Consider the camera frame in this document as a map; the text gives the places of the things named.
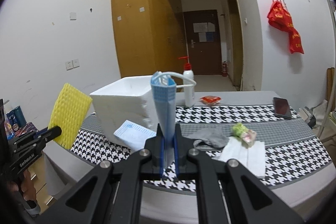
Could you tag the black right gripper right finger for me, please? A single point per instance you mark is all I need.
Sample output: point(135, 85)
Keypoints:
point(183, 168)

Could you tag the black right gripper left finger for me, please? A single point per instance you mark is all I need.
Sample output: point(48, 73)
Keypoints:
point(154, 163)

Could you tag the grey sock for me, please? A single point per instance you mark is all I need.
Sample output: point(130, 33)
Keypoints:
point(209, 139)

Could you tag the blue face mask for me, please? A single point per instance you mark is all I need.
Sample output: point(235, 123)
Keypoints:
point(164, 89)
point(133, 135)

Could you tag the white tissue paper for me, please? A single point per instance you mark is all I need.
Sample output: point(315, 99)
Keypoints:
point(253, 158)

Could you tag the yellow foam mesh sleeve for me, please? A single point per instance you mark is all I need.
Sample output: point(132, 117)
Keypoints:
point(69, 112)

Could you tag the left hand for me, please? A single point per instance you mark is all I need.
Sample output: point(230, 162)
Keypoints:
point(27, 192)

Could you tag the white styrofoam box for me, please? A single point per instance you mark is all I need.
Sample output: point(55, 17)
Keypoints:
point(129, 98)

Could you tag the green snack wrapper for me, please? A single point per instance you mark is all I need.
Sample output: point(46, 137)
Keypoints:
point(246, 135)

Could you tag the red snack packet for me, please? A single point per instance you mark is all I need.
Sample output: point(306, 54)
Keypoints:
point(210, 100)

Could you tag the white pump lotion bottle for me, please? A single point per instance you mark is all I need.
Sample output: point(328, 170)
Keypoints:
point(189, 86)

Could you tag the houndstooth table cloth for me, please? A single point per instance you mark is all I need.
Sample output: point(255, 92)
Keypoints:
point(293, 151)

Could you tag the red fire extinguisher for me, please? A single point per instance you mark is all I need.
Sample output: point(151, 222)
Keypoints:
point(224, 69)

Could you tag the black smartphone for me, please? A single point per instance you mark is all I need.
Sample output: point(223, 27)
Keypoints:
point(281, 108)

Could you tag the wooden wardrobe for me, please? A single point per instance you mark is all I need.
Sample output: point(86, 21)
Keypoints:
point(149, 36)

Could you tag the dark brown entrance door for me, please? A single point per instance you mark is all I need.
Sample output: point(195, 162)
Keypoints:
point(203, 41)

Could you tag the side wooden door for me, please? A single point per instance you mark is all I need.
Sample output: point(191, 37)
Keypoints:
point(237, 43)

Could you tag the red hanging bags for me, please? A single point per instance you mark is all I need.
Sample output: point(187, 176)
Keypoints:
point(280, 18)

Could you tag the white wall socket pair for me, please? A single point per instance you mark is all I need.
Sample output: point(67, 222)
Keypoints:
point(72, 64)

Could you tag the white wall switch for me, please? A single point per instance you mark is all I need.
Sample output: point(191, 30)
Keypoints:
point(73, 16)

